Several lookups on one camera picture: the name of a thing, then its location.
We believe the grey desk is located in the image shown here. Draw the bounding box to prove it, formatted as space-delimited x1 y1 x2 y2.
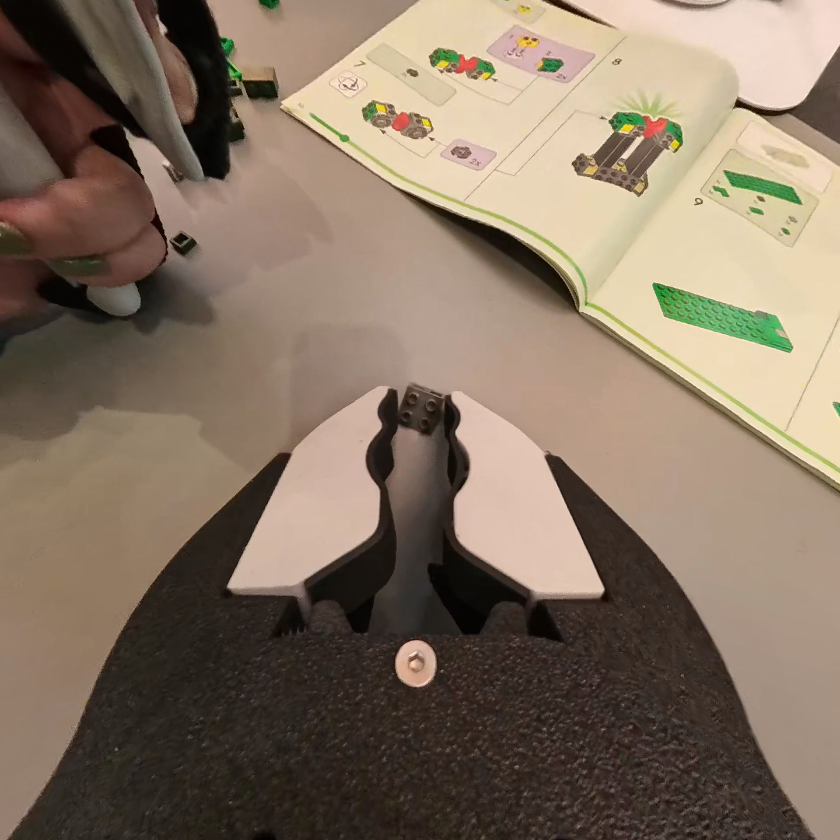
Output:
0 0 840 840

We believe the small dark grey brick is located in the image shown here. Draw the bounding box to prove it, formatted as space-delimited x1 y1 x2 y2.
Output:
397 382 446 435

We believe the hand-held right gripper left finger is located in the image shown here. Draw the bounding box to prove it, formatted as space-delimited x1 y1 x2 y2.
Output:
226 386 400 636

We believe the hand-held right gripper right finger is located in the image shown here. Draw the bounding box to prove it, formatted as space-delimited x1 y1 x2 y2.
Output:
428 390 606 636

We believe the white stand with flat base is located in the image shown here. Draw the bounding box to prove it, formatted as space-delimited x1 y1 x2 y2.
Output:
564 0 836 111

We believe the open brick instruction booklet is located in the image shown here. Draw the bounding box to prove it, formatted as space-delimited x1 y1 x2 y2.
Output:
281 0 840 492

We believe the person's left hand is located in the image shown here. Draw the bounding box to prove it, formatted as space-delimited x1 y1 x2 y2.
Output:
0 62 168 319

